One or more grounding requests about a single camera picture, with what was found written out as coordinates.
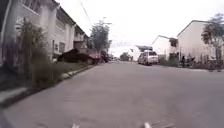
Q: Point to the white gabled building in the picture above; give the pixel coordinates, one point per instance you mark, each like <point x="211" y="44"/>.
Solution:
<point x="161" y="46"/>
<point x="191" y="40"/>

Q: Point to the hedge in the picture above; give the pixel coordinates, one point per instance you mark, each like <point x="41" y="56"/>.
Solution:
<point x="168" y="62"/>

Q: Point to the red vehicle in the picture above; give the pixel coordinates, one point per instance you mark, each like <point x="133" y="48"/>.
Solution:
<point x="80" y="55"/>

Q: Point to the distant tree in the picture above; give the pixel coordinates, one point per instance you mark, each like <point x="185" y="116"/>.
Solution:
<point x="125" y="56"/>

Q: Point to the parked motorcycle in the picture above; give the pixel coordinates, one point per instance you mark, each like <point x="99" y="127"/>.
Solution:
<point x="187" y="62"/>

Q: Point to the grey asphalt road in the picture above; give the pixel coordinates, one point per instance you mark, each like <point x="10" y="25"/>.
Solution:
<point x="133" y="96"/>

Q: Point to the row of pale houses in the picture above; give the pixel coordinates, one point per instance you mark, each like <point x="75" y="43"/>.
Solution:
<point x="50" y="30"/>

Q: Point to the bushes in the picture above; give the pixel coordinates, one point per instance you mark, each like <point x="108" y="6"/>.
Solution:
<point x="33" y="56"/>

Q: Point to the white house with dark roof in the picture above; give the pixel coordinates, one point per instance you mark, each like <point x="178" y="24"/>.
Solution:
<point x="138" y="51"/>

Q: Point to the pale van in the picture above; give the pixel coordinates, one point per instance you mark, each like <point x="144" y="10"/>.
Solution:
<point x="148" y="57"/>

